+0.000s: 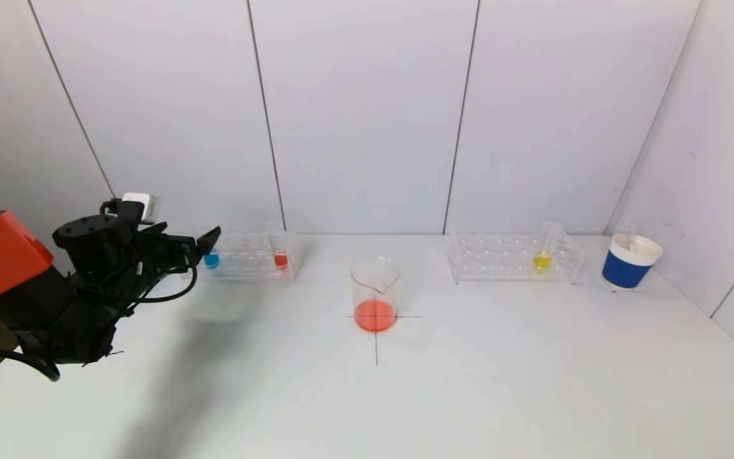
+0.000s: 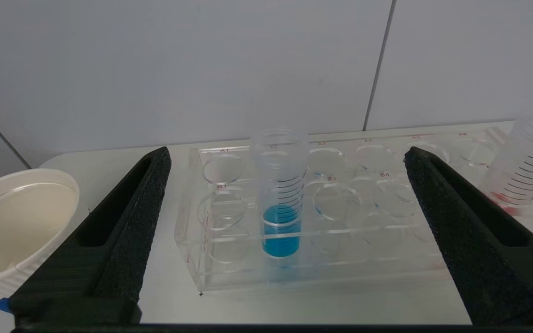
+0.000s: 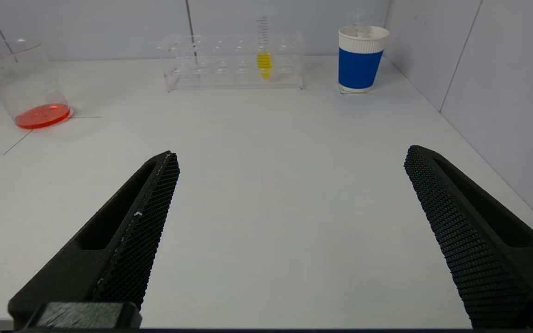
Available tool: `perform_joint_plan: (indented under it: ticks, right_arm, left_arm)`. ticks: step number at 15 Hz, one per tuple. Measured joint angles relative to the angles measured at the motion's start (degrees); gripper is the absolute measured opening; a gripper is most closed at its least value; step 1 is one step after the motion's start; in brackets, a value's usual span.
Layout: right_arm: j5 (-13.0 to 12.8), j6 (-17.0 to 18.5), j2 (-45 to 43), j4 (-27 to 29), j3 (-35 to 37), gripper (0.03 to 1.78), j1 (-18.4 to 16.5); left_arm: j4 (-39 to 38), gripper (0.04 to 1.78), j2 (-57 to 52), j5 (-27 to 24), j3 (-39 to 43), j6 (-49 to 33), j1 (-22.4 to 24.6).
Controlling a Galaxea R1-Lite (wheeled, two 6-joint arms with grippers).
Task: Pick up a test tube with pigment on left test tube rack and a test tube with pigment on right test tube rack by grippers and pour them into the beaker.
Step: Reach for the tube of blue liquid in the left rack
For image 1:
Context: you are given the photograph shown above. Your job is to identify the clear glass beaker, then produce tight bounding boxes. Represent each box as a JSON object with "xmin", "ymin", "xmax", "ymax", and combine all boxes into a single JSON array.
[{"xmin": 350, "ymin": 256, "xmax": 399, "ymax": 333}]

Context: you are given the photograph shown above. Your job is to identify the clear acrylic test tube rack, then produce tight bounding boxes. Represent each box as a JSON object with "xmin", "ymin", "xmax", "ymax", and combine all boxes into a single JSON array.
[
  {"xmin": 447, "ymin": 231, "xmax": 583, "ymax": 285},
  {"xmin": 196, "ymin": 223, "xmax": 302, "ymax": 283}
]

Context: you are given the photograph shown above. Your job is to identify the test tube with yellow pigment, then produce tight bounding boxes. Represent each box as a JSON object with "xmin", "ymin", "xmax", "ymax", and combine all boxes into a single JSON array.
[{"xmin": 531, "ymin": 222, "xmax": 563, "ymax": 275}]

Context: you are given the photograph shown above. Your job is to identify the blue and white paper cup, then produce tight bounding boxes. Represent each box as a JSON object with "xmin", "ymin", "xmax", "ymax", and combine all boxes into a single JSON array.
[{"xmin": 601, "ymin": 233, "xmax": 663, "ymax": 291}]

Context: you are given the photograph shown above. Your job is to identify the black looped camera cable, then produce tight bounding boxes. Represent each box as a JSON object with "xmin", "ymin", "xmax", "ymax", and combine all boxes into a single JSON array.
[{"xmin": 71, "ymin": 263, "xmax": 199, "ymax": 304}]

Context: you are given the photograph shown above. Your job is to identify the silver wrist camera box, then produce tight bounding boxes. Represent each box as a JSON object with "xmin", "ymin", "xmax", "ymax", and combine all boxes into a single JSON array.
[{"xmin": 122, "ymin": 193, "xmax": 159, "ymax": 224}]

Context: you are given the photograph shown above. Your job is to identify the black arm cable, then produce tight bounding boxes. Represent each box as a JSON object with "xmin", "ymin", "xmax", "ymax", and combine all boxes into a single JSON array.
[{"xmin": 0, "ymin": 347, "xmax": 61, "ymax": 383}]

